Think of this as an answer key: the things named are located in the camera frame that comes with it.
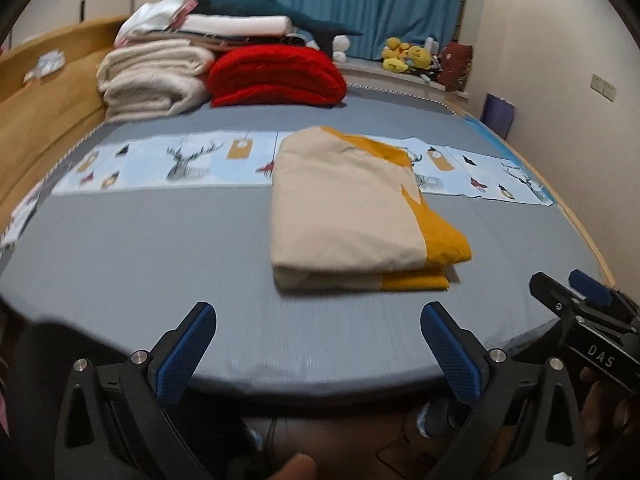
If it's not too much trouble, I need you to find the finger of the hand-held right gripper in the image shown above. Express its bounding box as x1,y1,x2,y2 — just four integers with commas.
569,269,618,308
529,272,583,321

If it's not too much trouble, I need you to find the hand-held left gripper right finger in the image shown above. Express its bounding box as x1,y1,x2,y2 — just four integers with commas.
420,301,586,480

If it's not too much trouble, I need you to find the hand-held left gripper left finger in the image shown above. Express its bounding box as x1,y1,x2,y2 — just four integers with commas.
54,301,218,480

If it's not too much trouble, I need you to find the cream and yellow jacket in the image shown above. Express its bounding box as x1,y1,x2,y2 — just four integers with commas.
270,126,473,295

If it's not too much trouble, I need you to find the person's right hand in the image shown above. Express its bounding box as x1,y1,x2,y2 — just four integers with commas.
580,367,640,461

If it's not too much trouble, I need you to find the grey slipper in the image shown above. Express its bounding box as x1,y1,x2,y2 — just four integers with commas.
415,400,473,438

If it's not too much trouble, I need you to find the bed with grey sheet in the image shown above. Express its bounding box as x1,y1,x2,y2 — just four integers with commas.
0,82,616,406

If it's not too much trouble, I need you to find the person's foot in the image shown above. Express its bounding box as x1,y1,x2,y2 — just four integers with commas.
265,452,318,480

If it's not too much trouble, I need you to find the light blue printed cloth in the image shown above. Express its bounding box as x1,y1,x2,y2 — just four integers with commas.
50,130,556,207

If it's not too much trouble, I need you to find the dark red bag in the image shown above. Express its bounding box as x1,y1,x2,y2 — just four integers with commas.
441,41,473,92

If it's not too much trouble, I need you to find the yellow plush toy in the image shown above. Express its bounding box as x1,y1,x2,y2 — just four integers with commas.
381,36,413,73
407,45,435,71

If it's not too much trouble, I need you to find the white window sill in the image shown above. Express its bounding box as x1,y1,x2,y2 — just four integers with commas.
345,57,471,103

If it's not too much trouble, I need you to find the white fluffy blanket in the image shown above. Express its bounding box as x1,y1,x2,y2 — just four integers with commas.
96,39,216,123

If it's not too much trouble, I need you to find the wooden headboard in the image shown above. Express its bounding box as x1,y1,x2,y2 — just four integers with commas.
0,16,133,231

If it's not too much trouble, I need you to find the red quilt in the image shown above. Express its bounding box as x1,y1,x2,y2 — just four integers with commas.
206,44,348,108

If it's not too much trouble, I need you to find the tissue pack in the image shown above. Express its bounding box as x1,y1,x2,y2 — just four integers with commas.
24,50,67,83

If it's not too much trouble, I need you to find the white and pink cloth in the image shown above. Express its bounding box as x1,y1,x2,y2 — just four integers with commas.
114,0,196,46

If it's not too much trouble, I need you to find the blue curtain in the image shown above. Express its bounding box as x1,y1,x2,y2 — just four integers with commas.
267,0,471,61

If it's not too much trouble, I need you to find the wall switch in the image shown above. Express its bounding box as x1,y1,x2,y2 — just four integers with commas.
591,74,618,102

